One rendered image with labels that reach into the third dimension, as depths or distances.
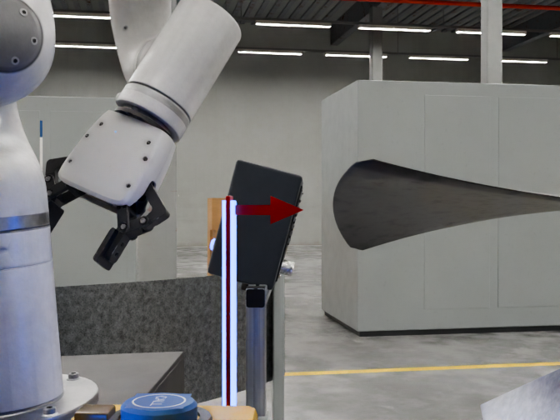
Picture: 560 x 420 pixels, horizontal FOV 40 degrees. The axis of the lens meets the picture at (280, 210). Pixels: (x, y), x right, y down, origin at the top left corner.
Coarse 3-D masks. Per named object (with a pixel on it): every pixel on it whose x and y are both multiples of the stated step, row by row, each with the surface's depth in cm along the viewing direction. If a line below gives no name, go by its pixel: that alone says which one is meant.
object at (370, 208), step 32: (352, 192) 63; (384, 192) 62; (416, 192) 61; (448, 192) 60; (480, 192) 59; (512, 192) 58; (352, 224) 71; (384, 224) 71; (416, 224) 72; (448, 224) 73
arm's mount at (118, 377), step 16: (144, 352) 99; (160, 352) 99; (176, 352) 98; (64, 368) 94; (80, 368) 93; (96, 368) 93; (112, 368) 92; (128, 368) 92; (144, 368) 91; (160, 368) 91; (176, 368) 94; (112, 384) 85; (128, 384) 85; (144, 384) 85; (160, 384) 87; (176, 384) 94; (112, 400) 80
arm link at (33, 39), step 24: (0, 0) 68; (24, 0) 69; (48, 0) 72; (0, 24) 67; (24, 24) 68; (48, 24) 71; (0, 48) 67; (24, 48) 68; (48, 48) 71; (0, 72) 68; (24, 72) 69; (0, 96) 70; (24, 96) 73
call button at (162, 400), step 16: (128, 400) 41; (144, 400) 41; (160, 400) 41; (176, 400) 41; (192, 400) 41; (128, 416) 39; (144, 416) 39; (160, 416) 39; (176, 416) 39; (192, 416) 40
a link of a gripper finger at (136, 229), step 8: (144, 216) 82; (136, 224) 82; (144, 224) 82; (112, 232) 81; (120, 232) 82; (128, 232) 82; (136, 232) 82; (144, 232) 83; (104, 240) 81; (112, 240) 81; (120, 240) 81; (128, 240) 83; (104, 248) 81; (112, 248) 81; (120, 248) 82; (96, 256) 80; (104, 256) 81; (112, 256) 81; (104, 264) 82; (112, 264) 83
